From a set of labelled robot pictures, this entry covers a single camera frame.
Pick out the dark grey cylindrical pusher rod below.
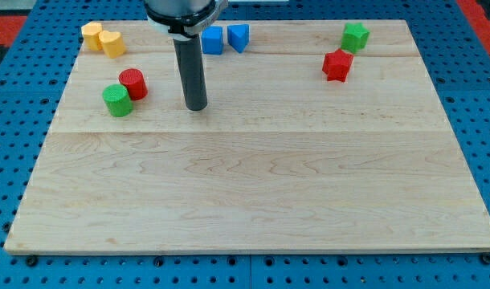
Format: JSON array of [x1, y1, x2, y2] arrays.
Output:
[[174, 35, 207, 111]]

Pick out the wooden board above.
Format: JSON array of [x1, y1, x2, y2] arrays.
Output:
[[5, 20, 490, 255]]

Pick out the red star block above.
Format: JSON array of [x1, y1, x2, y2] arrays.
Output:
[[322, 48, 353, 83]]

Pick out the green star block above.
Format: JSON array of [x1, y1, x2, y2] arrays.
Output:
[[341, 22, 370, 54]]

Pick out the blue cube block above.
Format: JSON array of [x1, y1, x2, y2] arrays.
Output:
[[202, 26, 223, 55]]

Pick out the blue triangle block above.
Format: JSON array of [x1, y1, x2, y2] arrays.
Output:
[[227, 24, 250, 53]]

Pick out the red cylinder block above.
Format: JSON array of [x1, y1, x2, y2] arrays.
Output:
[[118, 68, 148, 101]]

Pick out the yellow heart block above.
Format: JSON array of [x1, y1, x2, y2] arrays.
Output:
[[99, 30, 126, 59]]

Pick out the green cylinder block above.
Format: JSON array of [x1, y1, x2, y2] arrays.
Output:
[[102, 84, 133, 117]]

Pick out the yellow hexagon block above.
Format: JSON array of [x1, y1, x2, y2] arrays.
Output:
[[81, 22, 103, 51]]

